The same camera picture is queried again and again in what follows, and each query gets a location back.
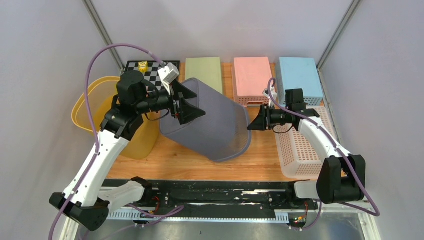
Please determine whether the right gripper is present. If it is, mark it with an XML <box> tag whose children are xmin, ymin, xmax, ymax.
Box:
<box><xmin>247</xmin><ymin>104</ymin><xmax>291</xmax><ymax>132</ymax></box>

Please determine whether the yellow ribbed bin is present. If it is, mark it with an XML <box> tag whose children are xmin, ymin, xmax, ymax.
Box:
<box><xmin>71</xmin><ymin>76</ymin><xmax>160</xmax><ymax>160</ymax></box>

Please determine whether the large white perforated basket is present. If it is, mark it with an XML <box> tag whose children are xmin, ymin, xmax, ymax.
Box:
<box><xmin>273</xmin><ymin>123</ymin><xmax>322</xmax><ymax>180</ymax></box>

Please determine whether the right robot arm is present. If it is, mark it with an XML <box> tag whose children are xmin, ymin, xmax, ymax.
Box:
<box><xmin>248</xmin><ymin>87</ymin><xmax>366</xmax><ymax>209</ymax></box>

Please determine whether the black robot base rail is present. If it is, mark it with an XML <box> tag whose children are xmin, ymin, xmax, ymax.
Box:
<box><xmin>107</xmin><ymin>180</ymin><xmax>319</xmax><ymax>228</ymax></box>

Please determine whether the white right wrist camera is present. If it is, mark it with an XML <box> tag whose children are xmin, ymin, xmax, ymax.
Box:
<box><xmin>262</xmin><ymin>86</ymin><xmax>278</xmax><ymax>108</ymax></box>

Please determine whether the pink perforated tray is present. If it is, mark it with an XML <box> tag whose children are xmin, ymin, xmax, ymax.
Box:
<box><xmin>232</xmin><ymin>56</ymin><xmax>273</xmax><ymax>108</ymax></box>

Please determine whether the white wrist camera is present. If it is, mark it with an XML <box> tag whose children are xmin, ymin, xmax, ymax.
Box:
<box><xmin>158</xmin><ymin>62</ymin><xmax>180</xmax><ymax>95</ymax></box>
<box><xmin>262</xmin><ymin>86</ymin><xmax>278</xmax><ymax>108</ymax></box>

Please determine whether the yellow owl toy block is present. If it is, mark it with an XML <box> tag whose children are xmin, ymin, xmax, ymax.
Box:
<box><xmin>138</xmin><ymin>61</ymin><xmax>149</xmax><ymax>73</ymax></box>

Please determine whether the blue perforated tray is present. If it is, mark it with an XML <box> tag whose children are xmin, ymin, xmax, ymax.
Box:
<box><xmin>275</xmin><ymin>57</ymin><xmax>324</xmax><ymax>107</ymax></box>

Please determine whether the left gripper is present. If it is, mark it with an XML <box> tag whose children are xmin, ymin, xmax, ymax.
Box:
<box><xmin>136</xmin><ymin>79</ymin><xmax>206</xmax><ymax>124</ymax></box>

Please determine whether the black white checkerboard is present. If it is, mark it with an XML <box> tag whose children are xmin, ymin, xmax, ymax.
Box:
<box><xmin>122</xmin><ymin>60</ymin><xmax>165</xmax><ymax>92</ymax></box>

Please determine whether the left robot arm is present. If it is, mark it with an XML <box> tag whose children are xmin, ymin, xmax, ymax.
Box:
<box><xmin>49</xmin><ymin>66</ymin><xmax>206</xmax><ymax>232</ymax></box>

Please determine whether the grey mesh basket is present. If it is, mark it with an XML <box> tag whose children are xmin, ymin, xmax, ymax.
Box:
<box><xmin>159</xmin><ymin>78</ymin><xmax>252</xmax><ymax>162</ymax></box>

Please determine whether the green perforated tray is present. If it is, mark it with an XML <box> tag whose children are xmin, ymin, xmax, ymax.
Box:
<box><xmin>185</xmin><ymin>57</ymin><xmax>224</xmax><ymax>94</ymax></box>

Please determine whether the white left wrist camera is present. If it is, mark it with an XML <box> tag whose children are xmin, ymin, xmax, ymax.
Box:
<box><xmin>158</xmin><ymin>62</ymin><xmax>180</xmax><ymax>95</ymax></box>

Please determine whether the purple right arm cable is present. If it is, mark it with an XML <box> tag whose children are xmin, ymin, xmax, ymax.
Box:
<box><xmin>266</xmin><ymin>78</ymin><xmax>381</xmax><ymax>218</ymax></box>

